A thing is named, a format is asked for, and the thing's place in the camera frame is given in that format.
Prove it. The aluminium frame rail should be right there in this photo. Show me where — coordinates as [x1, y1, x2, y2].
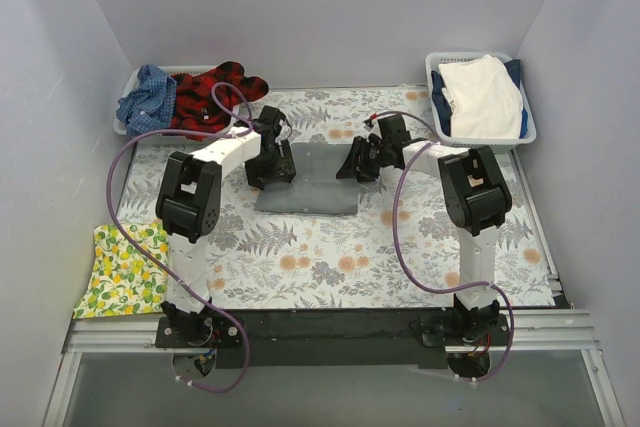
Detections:
[44, 309, 625, 426]

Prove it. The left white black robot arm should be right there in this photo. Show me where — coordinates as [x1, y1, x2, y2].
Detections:
[156, 106, 296, 347]

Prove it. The grey long sleeve shirt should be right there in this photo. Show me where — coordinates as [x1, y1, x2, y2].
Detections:
[255, 142, 359, 216]

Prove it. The red black plaid shirt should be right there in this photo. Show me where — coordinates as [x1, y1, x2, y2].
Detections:
[167, 60, 270, 142]

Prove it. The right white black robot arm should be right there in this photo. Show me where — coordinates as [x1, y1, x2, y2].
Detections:
[336, 114, 512, 345]

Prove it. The blue checked shirt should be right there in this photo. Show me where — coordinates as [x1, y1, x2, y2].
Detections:
[116, 64, 177, 137]

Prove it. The white folded shirt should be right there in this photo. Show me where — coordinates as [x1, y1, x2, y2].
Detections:
[437, 54, 525, 141]

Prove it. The lemon print cloth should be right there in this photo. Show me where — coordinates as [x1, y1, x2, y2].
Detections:
[73, 222, 169, 320]

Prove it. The dark blue folded garment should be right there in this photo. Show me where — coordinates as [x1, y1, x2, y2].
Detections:
[430, 59, 530, 139]

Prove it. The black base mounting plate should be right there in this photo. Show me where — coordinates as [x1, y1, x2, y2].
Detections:
[155, 308, 510, 369]

